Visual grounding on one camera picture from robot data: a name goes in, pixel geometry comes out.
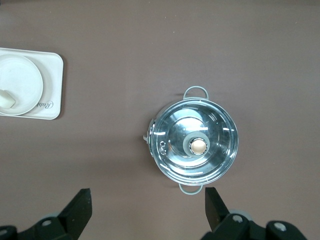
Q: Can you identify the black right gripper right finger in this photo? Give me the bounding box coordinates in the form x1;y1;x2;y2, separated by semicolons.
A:
202;186;310;240

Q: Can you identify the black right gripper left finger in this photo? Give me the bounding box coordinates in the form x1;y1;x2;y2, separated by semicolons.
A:
0;188;93;240

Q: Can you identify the small cream bun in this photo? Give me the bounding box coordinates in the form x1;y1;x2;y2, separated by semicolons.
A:
0;89;17;110

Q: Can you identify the round cream plate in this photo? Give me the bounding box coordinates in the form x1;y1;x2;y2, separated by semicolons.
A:
0;53;44;116

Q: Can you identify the glass pot lid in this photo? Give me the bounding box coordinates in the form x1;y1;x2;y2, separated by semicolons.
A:
149;98;240;186

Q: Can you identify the stainless steel pot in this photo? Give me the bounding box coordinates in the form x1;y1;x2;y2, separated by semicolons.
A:
142;86;240;196

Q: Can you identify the cream rabbit print tray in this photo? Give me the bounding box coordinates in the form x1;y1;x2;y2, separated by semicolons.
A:
0;47;65;121

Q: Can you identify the brown table cover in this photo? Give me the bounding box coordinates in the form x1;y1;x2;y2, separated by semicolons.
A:
0;0;320;240

